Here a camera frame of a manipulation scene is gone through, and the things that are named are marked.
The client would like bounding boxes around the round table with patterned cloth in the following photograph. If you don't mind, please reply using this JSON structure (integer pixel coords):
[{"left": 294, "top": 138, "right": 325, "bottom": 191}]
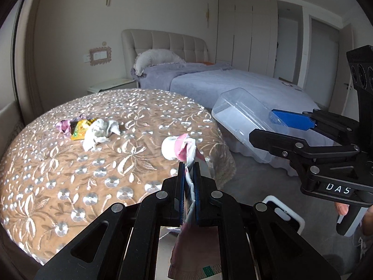
[{"left": 0, "top": 89, "right": 236, "bottom": 266}]

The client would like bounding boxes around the framed wall switch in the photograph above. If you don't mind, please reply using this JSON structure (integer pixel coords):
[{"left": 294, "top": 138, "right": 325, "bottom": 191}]
[{"left": 89, "top": 46, "right": 113, "bottom": 66}]

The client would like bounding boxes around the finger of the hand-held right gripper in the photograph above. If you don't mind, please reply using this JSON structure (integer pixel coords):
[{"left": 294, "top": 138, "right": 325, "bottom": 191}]
[
  {"left": 249, "top": 128, "right": 362, "bottom": 168},
  {"left": 271, "top": 108, "right": 360, "bottom": 142}
]

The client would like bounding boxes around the small pink wrapper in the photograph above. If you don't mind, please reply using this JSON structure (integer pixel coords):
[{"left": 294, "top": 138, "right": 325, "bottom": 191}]
[{"left": 56, "top": 119, "right": 72, "bottom": 136}]

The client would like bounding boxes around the person's right hand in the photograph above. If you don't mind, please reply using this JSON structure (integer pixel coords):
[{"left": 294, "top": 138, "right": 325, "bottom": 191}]
[{"left": 335, "top": 201, "right": 350, "bottom": 217}]

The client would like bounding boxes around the white rimmed bin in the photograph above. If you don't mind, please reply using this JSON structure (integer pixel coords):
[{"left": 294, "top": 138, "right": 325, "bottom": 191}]
[{"left": 262, "top": 195, "right": 305, "bottom": 234}]

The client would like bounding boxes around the yellow black snack wrapper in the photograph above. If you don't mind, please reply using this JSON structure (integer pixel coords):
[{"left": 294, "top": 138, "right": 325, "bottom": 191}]
[{"left": 70, "top": 117, "right": 97, "bottom": 141}]

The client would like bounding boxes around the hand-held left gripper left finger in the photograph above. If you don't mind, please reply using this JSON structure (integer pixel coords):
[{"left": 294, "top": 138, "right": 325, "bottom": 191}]
[{"left": 34, "top": 161, "right": 187, "bottom": 280}]

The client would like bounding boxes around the white nightstand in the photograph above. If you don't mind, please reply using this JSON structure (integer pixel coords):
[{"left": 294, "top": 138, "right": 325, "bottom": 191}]
[{"left": 87, "top": 78, "right": 137, "bottom": 95}]

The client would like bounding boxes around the clear plastic storage box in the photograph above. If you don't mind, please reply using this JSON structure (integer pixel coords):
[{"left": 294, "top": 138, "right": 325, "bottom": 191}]
[{"left": 211, "top": 87, "right": 295, "bottom": 175}]

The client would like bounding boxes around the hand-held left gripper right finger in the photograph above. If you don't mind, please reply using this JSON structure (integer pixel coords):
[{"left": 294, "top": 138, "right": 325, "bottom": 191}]
[{"left": 194, "top": 163, "right": 341, "bottom": 280}]

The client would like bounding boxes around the white frilled pillow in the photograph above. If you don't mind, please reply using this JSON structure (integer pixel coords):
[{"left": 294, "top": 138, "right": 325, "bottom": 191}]
[{"left": 133, "top": 49, "right": 185, "bottom": 76}]

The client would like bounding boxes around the white crumpled tissue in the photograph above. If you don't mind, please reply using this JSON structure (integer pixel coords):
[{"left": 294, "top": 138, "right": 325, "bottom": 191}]
[{"left": 82, "top": 119, "right": 121, "bottom": 152}]

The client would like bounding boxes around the beige window seat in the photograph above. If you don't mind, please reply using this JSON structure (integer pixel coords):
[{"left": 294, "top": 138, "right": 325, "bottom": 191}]
[{"left": 0, "top": 101, "right": 25, "bottom": 152}]

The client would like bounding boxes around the pink white wrapper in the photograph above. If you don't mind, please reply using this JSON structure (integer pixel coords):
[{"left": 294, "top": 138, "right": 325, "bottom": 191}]
[{"left": 161, "top": 133, "right": 223, "bottom": 280}]

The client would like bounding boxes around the bed with lilac cover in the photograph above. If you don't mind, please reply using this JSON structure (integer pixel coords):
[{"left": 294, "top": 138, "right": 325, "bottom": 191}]
[{"left": 131, "top": 63, "right": 321, "bottom": 175}]

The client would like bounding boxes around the beige wardrobe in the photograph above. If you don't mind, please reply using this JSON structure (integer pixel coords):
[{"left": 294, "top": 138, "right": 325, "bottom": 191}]
[{"left": 216, "top": 0, "right": 304, "bottom": 85}]

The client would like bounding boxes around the beige padded headboard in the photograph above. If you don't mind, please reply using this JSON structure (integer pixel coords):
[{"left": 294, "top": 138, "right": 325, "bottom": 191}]
[{"left": 121, "top": 29, "right": 209, "bottom": 76}]

